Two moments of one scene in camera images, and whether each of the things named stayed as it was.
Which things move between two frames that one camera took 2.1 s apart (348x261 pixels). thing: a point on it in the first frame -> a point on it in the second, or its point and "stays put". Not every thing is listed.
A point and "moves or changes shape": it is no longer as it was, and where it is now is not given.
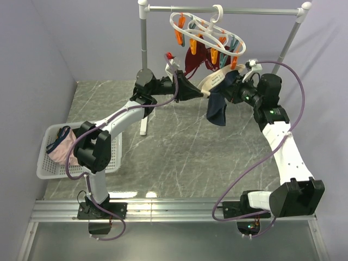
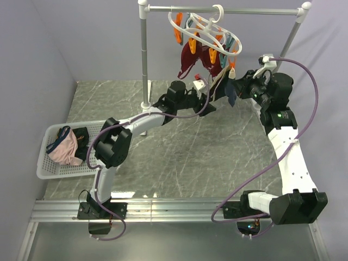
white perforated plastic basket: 49,169 stays put
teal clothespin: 223,60 stays put
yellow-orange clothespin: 213,55 stays put
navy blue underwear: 217,101 moves or changes shape
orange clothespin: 193,45 stays put
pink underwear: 58,150 stays put
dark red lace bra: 193,61 moves or changes shape
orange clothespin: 233,64 moves or changes shape
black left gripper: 186,91 -> 203,100
